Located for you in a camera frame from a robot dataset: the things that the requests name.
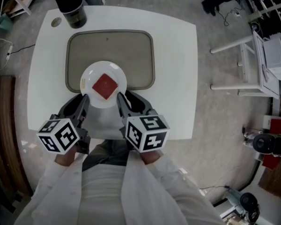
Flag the brown wooden bench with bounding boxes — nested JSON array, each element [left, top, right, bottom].
[[0, 75, 35, 196]]

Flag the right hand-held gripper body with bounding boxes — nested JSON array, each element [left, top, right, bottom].
[[119, 108, 170, 153]]

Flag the grey floor fan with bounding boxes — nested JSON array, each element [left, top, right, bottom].
[[244, 132, 281, 158]]

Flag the white round plate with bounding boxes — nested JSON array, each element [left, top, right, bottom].
[[79, 61, 128, 109]]

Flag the person's legs grey trousers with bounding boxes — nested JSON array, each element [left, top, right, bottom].
[[81, 138, 132, 172]]

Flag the white box appliance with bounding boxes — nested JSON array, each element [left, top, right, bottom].
[[263, 33, 281, 81]]

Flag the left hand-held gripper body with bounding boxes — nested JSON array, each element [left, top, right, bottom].
[[37, 112, 91, 155]]

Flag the black bottle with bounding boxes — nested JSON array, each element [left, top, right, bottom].
[[52, 0, 88, 29]]

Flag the grey serving tray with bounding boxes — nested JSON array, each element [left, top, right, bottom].
[[65, 30, 155, 94]]

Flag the black floor cable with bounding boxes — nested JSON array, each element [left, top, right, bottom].
[[199, 185, 230, 191]]

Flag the green bin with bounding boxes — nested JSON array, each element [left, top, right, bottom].
[[0, 15, 14, 32]]

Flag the person's left forearm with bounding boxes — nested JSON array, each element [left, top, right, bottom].
[[14, 146, 89, 225]]

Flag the red square food piece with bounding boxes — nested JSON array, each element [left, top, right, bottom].
[[91, 73, 119, 100]]

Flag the red board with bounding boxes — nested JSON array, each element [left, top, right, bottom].
[[270, 118, 281, 138]]

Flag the person's torso white shirt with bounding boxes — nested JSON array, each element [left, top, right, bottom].
[[81, 164, 129, 225]]

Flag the black round fan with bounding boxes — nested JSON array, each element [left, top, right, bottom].
[[239, 192, 260, 219]]

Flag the person's right forearm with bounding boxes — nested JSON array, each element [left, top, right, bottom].
[[121, 149, 225, 225]]

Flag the white side table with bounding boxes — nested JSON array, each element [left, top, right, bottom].
[[210, 30, 281, 100]]

